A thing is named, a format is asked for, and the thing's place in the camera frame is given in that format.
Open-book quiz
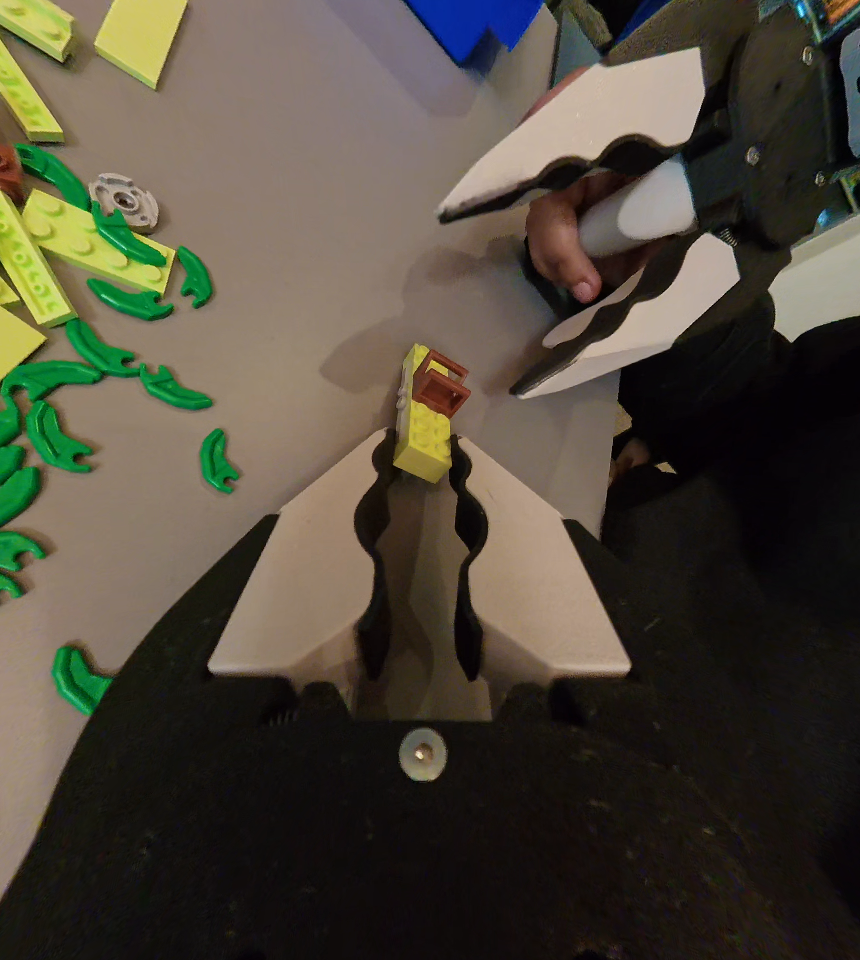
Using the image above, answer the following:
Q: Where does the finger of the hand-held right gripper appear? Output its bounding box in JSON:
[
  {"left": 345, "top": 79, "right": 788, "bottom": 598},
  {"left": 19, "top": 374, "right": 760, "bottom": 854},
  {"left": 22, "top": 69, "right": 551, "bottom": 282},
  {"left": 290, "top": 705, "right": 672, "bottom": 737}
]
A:
[
  {"left": 437, "top": 47, "right": 708, "bottom": 225},
  {"left": 511, "top": 228, "right": 744, "bottom": 400}
]

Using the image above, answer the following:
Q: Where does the pile of toy bricks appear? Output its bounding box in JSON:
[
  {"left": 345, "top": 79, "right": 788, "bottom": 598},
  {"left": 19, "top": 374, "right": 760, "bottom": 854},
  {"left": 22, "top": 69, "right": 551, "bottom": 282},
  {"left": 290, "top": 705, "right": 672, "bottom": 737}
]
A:
[{"left": 0, "top": 0, "right": 243, "bottom": 870}]

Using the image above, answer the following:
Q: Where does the brown toy clip piece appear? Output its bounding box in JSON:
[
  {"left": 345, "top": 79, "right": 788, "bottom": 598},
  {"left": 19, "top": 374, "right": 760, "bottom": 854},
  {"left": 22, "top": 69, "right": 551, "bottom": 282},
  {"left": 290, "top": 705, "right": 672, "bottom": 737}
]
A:
[
  {"left": 413, "top": 373, "right": 473, "bottom": 415},
  {"left": 421, "top": 349, "right": 470, "bottom": 384}
]

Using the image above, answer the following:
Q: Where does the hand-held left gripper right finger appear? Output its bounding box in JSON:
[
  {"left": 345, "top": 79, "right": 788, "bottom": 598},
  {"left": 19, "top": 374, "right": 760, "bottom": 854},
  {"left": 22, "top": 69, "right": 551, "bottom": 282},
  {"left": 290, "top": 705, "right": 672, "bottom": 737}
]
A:
[{"left": 446, "top": 433, "right": 633, "bottom": 720}]

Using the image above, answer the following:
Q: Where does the person's right hand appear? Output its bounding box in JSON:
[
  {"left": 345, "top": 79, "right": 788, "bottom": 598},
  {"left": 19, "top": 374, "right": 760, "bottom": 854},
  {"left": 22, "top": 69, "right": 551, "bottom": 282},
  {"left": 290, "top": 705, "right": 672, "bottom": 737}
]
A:
[{"left": 523, "top": 171, "right": 672, "bottom": 305}]

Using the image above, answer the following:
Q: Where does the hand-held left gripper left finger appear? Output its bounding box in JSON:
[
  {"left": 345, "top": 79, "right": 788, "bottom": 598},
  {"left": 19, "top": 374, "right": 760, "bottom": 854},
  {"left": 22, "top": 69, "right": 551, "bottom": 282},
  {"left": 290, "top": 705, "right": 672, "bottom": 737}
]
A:
[{"left": 207, "top": 427, "right": 397, "bottom": 720}]

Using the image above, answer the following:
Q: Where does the yellow and brown lego assembly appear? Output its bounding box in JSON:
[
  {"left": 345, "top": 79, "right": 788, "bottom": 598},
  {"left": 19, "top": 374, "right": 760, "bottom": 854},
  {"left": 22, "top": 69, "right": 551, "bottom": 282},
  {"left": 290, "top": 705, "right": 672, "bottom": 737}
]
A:
[{"left": 392, "top": 343, "right": 461, "bottom": 485}]

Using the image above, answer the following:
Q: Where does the person's black clothing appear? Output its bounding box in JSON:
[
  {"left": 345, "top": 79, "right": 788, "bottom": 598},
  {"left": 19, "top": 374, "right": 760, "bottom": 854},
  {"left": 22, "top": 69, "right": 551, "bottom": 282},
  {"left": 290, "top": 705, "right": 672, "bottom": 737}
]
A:
[{"left": 601, "top": 303, "right": 860, "bottom": 960}]

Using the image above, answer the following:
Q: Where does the blue labelled plastic bin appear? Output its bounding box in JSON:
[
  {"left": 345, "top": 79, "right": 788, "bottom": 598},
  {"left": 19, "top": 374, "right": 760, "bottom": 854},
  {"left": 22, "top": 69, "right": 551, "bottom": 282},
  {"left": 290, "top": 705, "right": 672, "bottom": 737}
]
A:
[{"left": 403, "top": 0, "right": 547, "bottom": 67}]

